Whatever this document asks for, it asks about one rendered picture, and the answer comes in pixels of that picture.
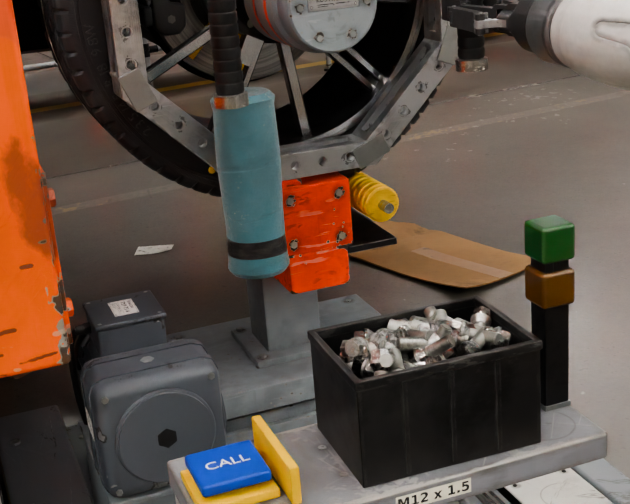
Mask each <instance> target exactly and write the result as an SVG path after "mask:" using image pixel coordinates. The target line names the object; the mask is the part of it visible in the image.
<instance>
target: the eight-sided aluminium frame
mask: <svg viewBox="0 0 630 504"><path fill-rule="evenodd" d="M101 5H102V12H103V20H104V27H105V34H106V41H107V48H108V56H109V63H110V70H111V71H110V72H109V74H110V76H111V77H112V84H113V91H114V93H115V94H116V95H117V96H118V97H120V98H121V99H122V100H124V101H125V102H126V103H127V105H129V106H130V107H131V108H132V109H133V110H135V111H136V112H137V113H138V112H139V113H141V114H142V115H143V116H145V117H146V118H147V119H149V120H150V121H151V122H153V123H154V124H155V125H157V126H158V127H159V128H161V129H162V130H163V131H165V132H166V133H167V134H169V135H170V136H171V137H173V138H174V139H175V140H177V141H178V142H179V143H181V144H182V145H183V146H185V147H186V148H187V149H189V150H190V151H191V152H193V153H194V154H195V155H197V156H198V157H199V158H201V159H202V160H203V161H205V162H206V163H207V164H209V165H210V166H211V167H213V168H214V170H215V171H216V172H217V173H218V170H217V161H216V152H215V139H214V134H213V133H212V132H210V131H209V130H208V129H207V128H205V127H204V126H203V125H201V124H200V123H199V122H198V121H196V120H195V119H194V118H192V117H191V116H190V115H188V114H187V113H186V112H185V111H183V110H182V109H181V108H179V107H178V106H177V105H175V104H174V103H173V102H172V101H170V100H169V99H168V98H166V97H165V96H164V95H163V94H161V93H160V92H159V91H157V90H156V89H155V88H153V87H152V86H151V85H150V84H148V79H147V71H146V64H145V56H144V48H143V40H142V32H141V24H140V17H139V9H138V1H137V0H101ZM423 16H424V39H423V40H422V42H421V43H420V44H419V46H418V47H417V48H416V50H415V51H414V52H413V54H412V55H411V56H410V58H409V59H408V60H407V62H406V63H405V64H404V66H403V67H402V68H401V70H400V71H399V72H398V73H397V75H396V76H395V77H394V79H393V80H392V81H391V83H390V84H389V85H388V87H387V88H386V89H385V91H384V92H383V93H382V95H381V96H380V97H379V99H378V100H377V101H376V102H375V104H374V105H373V106H372V108H371V109H370V110H369V112H368V113H367V114H366V116H365V117H364V118H363V120H362V121H361V122H360V124H359V125H358V126H357V128H356V129H355V130H354V131H353V133H352V134H348V135H342V136H336V137H330V138H324V139H318V140H312V141H306V142H300V143H294V144H288V145H282V146H280V157H281V172H282V181H283V180H291V179H297V178H303V177H308V176H314V175H320V174H325V173H331V172H337V171H342V170H348V169H354V168H360V169H362V168H364V167H365V166H371V165H376V164H378V163H379V162H380V160H381V159H382V158H383V156H384V155H385V154H386V153H388V152H389V151H390V149H389V148H390V147H391V146H392V144H393V143H394V142H395V140H396V139H397V138H398V137H399V135H400V134H401V133H402V131H403V130H404V129H405V127H406V126H407V125H408V123H409V122H410V121H411V119H412V118H413V117H414V115H415V114H416V113H417V112H418V110H419V109H420V108H421V106H422V105H423V104H424V102H425V101H426V100H427V98H428V97H429V96H430V94H431V93H432V92H433V90H434V89H435V88H436V86H437V85H438V84H439V83H440V81H441V80H442V79H443V77H444V76H445V75H446V73H447V72H448V71H449V69H450V68H451V67H452V65H455V59H456V58H458V48H459V47H458V42H457V39H458V35H457V28H453V27H450V21H445V20H442V7H441V0H423Z"/></svg>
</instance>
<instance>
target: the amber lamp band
mask: <svg viewBox="0 0 630 504"><path fill-rule="evenodd" d="M525 297H526V299H528V300H529V301H531V302H532V303H534V304H536V305H537V306H539V307H540V308H542V309H551V308H555V307H559V306H563V305H568V304H571V303H573V302H574V300H575V271H574V269H572V268H571V267H569V268H567V269H563V270H559V271H554V272H550V273H543V272H541V271H540V270H538V269H536V268H534V267H532V266H531V264H530V265H527V266H526V267H525Z"/></svg>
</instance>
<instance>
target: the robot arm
mask: <svg viewBox="0 0 630 504"><path fill-rule="evenodd" d="M483 4H484V6H481V5H471V1H467V0H441V7H442V20H445V21H450V27H453V28H458V29H462V30H466V31H470V32H474V33H475V34H476V35H478V36H483V35H484V34H485V33H488V32H489V28H493V30H494V32H496V33H504V34H507V35H508V36H512V37H514V38H515V40H516V41H517V43H518V44H519V45H520V46H521V47H522V48H523V49H525V50H527V51H529V52H532V53H534V54H535V55H536V56H537V57H539V58H540V59H541V60H543V61H545V62H549V63H553V64H557V65H561V66H563V67H566V68H570V69H572V70H573V71H575V72H576V73H578V74H579V75H581V76H584V77H586V78H589V79H591V80H594V81H597V82H601V83H604V84H606V85H608V86H611V87H615V88H619V89H623V90H629V91H630V0H483Z"/></svg>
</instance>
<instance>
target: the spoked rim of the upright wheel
mask: <svg viewBox="0 0 630 504"><path fill-rule="evenodd" d="M236 11H237V18H238V20H237V23H238V28H239V32H238V34H240V35H241V37H240V44H239V46H240V48H241V56H240V58H241V59H242V64H244V67H243V70H242V71H243V82H244V87H248V85H249V83H250V80H251V77H252V75H253V72H254V69H255V66H256V64H257V61H258V58H259V56H260V53H261V50H262V47H263V45H264V43H276V46H277V50H278V54H279V58H280V62H281V67H282V71H283V75H284V79H285V83H286V88H287V92H288V96H289V100H290V103H289V104H287V105H285V106H283V107H281V108H279V109H277V110H275V114H276V122H277V130H278V137H279V146H282V145H288V144H294V143H300V142H306V141H312V140H318V139H324V138H330V137H336V136H340V135H342V134H344V133H345V132H347V131H348V130H350V129H351V128H353V127H354V126H356V125H357V124H358V123H360V122H361V121H362V120H363V118H364V117H365V116H366V114H367V113H368V112H369V110H370V109H371V108H372V106H373V105H374V104H375V102H376V101H377V100H378V99H379V97H380V96H381V95H382V93H383V92H384V91H385V89H386V88H387V87H388V85H389V84H390V83H391V81H392V80H393V79H394V77H395V76H396V75H397V73H398V72H399V71H400V70H401V68H402V67H403V66H404V64H405V63H406V62H407V60H408V59H409V58H410V56H411V55H412V52H413V50H414V47H415V45H416V42H417V39H418V36H419V32H420V29H421V25H422V20H423V0H377V9H376V14H375V18H374V21H373V24H372V26H371V28H370V29H369V31H368V32H367V34H366V35H365V36H364V37H363V39H362V40H361V41H359V42H358V43H357V44H356V45H354V46H353V47H351V48H349V49H347V50H344V51H341V52H340V54H339V53H338V52H336V53H325V54H326V55H327V56H328V57H330V58H331V59H332V60H333V61H334V63H333V65H332V66H331V67H330V69H329V70H328V71H327V72H326V73H325V75H324V76H323V77H322V78H321V79H320V80H319V81H318V82H317V83H316V84H315V85H314V86H313V87H312V88H310V89H309V90H308V91H307V92H306V93H304V94H303V95H302V91H301V87H300V83H299V79H298V74H297V70H296V66H295V61H294V57H293V53H292V48H291V46H288V45H285V44H282V43H280V42H277V41H275V40H272V39H270V38H268V37H266V36H264V35H263V34H262V33H260V32H259V31H258V30H257V29H256V28H255V27H254V25H253V27H251V28H249V27H248V26H247V22H248V20H249V17H248V15H247V13H246V9H245V6H244V0H236ZM209 25H210V24H209ZM209 25H207V26H206V27H205V28H203V29H202V30H200V31H199V32H197V33H196V34H194V35H193V36H192V37H190V38H189V39H187V40H186V41H184V42H183V43H182V44H180V45H179V46H177V47H176V48H174V49H173V50H172V51H170V52H169V53H167V54H166V55H164V56H163V57H161V58H160V59H159V60H157V61H156V62H154V63H153V64H151V65H150V66H149V67H147V68H146V71H147V79H148V84H150V85H151V86H152V87H153V85H152V84H151V82H152V81H154V80H155V79H156V78H158V77H159V76H161V75H162V74H164V73H165V72H167V71H168V70H169V69H171V68H172V67H174V66H175V65H177V64H178V63H179V62H181V61H182V60H184V59H185V58H187V57H188V56H189V55H191V54H192V53H194V52H195V51H197V50H198V49H199V48H201V47H202V46H204V45H205V44H207V43H208V42H209V41H210V38H211V35H210V33H209ZM153 88H154V87H153ZM187 114H188V115H190V116H191V117H192V118H194V119H195V120H196V121H198V122H199V123H200V124H201V125H203V126H204V127H205V128H207V129H208V130H209V131H210V132H212V133H213V134H214V124H213V114H212V116H211V118H205V117H200V116H196V115H192V114H189V113H187Z"/></svg>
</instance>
